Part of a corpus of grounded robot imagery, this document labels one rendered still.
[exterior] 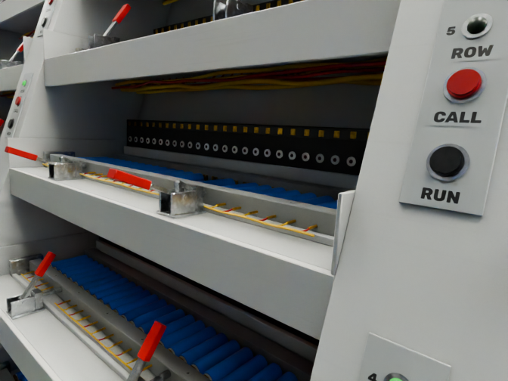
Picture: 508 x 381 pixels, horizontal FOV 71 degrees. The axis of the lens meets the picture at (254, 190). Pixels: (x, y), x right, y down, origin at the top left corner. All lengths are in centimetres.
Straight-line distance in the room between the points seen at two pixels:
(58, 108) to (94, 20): 18
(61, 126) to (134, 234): 41
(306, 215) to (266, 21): 17
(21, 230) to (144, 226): 42
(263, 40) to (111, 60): 26
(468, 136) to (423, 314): 9
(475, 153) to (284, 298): 14
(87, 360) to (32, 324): 12
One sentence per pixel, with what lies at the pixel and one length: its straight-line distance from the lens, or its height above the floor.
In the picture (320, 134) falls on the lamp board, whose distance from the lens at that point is 44.
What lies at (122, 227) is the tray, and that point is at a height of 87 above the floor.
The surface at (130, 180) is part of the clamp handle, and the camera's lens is 31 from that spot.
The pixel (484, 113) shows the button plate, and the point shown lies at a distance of 22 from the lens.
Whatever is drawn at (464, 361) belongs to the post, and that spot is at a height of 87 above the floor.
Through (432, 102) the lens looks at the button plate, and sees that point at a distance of 23.
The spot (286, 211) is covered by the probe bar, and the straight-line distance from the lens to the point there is 30.
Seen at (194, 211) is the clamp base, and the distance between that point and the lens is 35.
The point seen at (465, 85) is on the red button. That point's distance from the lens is 22.
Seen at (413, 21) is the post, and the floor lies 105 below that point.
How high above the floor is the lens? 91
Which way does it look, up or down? 5 degrees up
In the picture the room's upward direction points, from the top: 15 degrees clockwise
